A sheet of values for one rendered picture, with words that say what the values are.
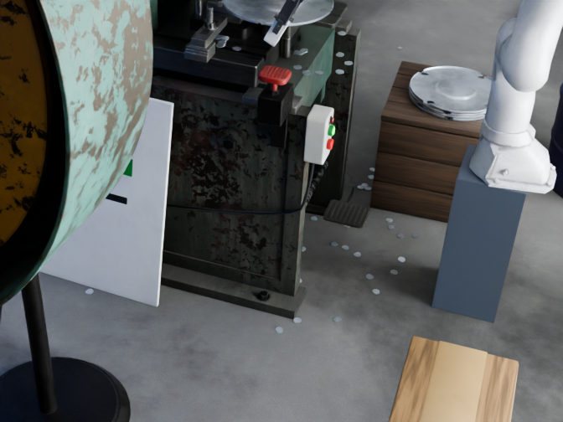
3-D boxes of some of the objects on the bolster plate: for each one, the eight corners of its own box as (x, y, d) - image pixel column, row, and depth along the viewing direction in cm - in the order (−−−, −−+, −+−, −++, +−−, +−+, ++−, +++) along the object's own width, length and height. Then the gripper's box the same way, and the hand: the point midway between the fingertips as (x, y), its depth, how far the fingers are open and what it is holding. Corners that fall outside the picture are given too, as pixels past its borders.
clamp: (230, 34, 244) (231, -3, 238) (207, 63, 231) (207, 24, 225) (209, 30, 246) (209, -7, 239) (184, 58, 233) (183, 20, 226)
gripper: (325, -21, 193) (273, 64, 209) (343, -42, 204) (291, 39, 219) (295, -41, 193) (245, 44, 208) (313, -62, 203) (265, 22, 218)
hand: (276, 30), depth 211 cm, fingers closed
